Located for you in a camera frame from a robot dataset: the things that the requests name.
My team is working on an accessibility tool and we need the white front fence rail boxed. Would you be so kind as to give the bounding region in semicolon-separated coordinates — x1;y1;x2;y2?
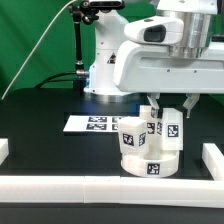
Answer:
0;176;224;208

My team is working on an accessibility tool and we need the white left fence rail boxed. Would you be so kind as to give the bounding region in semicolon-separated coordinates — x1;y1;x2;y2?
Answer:
0;138;9;165

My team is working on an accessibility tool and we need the white paper tag sheet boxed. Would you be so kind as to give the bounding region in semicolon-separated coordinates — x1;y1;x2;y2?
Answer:
63;115;140;133

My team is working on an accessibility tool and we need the white round stool seat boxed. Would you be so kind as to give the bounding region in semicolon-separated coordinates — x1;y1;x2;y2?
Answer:
121;151;179;178

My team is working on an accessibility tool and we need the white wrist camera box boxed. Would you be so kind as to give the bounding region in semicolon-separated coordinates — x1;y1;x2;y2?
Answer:
124;16;184;45

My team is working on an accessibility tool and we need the black overhead camera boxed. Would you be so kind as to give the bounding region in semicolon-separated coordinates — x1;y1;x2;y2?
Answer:
81;0;125;10

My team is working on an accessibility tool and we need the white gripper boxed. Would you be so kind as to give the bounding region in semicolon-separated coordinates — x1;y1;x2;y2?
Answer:
113;41;224;119

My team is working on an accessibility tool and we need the white cable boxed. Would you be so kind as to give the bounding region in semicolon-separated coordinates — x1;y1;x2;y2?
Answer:
1;0;78;101

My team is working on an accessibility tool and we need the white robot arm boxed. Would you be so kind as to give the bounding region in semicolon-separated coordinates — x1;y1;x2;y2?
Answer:
83;0;224;116

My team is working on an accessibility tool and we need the black cable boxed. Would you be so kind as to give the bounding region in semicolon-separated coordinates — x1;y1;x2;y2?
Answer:
34;71;81;89

